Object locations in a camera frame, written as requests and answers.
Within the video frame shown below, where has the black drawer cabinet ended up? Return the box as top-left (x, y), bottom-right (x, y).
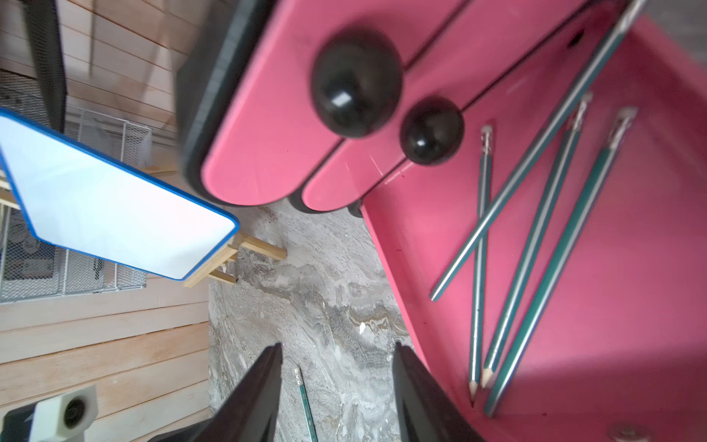
top-left (175, 1), bottom-right (386, 206)

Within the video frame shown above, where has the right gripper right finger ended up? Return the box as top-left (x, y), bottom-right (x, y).
top-left (392, 343), bottom-right (482, 442)

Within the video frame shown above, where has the pink bottom drawer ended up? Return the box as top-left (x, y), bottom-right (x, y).
top-left (362, 2), bottom-right (706, 441)

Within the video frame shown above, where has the black mesh wall basket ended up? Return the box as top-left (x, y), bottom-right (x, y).
top-left (20, 0), bottom-right (67, 133)

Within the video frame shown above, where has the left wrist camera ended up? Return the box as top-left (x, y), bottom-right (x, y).
top-left (1, 385), bottom-right (99, 442)

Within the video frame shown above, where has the white wire wall shelf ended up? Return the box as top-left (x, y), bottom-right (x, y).
top-left (1, 71), bottom-right (158, 303)

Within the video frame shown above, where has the white board blue frame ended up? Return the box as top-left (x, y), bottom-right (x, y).
top-left (1, 109), bottom-right (239, 281)

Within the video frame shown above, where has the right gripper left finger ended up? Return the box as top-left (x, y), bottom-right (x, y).
top-left (150, 343), bottom-right (283, 442)

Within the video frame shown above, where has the green pencil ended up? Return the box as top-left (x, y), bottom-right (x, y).
top-left (468, 124), bottom-right (493, 404)
top-left (484, 106), bottom-right (639, 418)
top-left (430, 0), bottom-right (647, 301)
top-left (295, 366), bottom-right (319, 442)
top-left (481, 91), bottom-right (594, 389)

